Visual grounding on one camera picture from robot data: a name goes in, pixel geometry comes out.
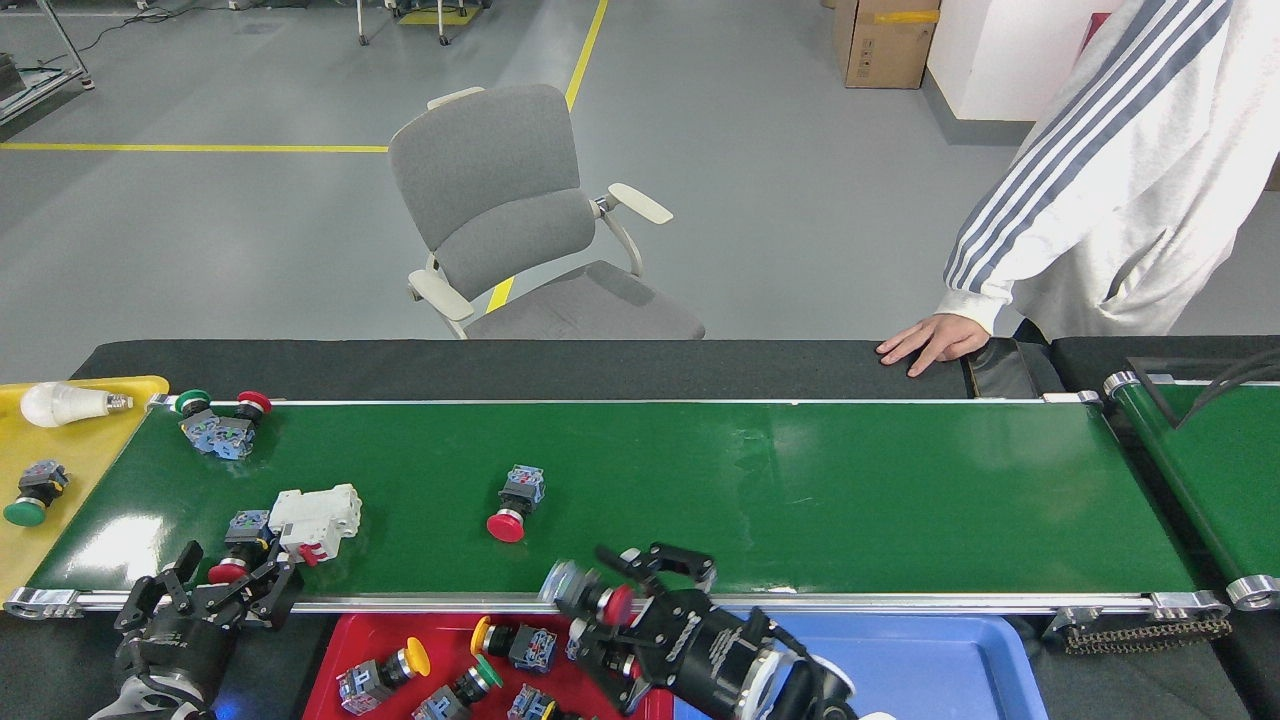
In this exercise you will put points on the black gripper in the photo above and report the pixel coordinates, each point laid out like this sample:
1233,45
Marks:
180,645
710,650

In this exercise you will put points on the red push button switch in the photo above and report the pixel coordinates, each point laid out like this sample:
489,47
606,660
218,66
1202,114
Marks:
506,527
248,527
615,605
254,401

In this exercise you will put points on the yellow push button switch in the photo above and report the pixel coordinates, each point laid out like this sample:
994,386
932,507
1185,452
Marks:
418,657
533,648

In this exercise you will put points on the white circuit breaker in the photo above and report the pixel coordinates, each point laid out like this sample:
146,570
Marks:
315,520

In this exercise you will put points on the person's right forearm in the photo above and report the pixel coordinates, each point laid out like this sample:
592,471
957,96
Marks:
1020,240

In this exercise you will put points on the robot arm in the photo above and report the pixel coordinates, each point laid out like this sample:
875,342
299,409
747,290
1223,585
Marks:
130,705
815,690

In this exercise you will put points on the yellow plastic tray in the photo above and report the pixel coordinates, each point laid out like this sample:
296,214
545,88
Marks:
100,450

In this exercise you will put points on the long green conveyor belt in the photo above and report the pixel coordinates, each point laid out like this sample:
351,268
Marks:
800,500

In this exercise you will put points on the red plastic tray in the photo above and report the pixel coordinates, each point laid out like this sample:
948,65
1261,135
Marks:
445,632

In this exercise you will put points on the blue plastic tray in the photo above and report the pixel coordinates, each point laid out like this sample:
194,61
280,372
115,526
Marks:
930,670

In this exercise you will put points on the short green conveyor belt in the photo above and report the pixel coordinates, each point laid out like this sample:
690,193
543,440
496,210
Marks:
1220,470

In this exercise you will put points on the person's right hand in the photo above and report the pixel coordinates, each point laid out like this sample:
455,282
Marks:
945,338

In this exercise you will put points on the white light bulb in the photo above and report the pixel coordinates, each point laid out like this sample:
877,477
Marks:
60,403

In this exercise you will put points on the black box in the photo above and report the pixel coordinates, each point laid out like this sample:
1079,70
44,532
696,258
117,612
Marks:
1005,370

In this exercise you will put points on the grey office chair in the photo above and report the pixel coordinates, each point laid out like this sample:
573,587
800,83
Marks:
480,150

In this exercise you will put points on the white wheeled rack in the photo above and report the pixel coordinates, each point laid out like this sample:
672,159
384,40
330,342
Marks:
362,25

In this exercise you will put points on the brown cardboard box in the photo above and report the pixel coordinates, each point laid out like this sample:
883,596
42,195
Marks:
885,45

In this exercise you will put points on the yellow floor plate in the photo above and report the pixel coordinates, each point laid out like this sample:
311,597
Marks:
440,16

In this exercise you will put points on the person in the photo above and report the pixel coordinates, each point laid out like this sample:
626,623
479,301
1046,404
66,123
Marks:
1180,200

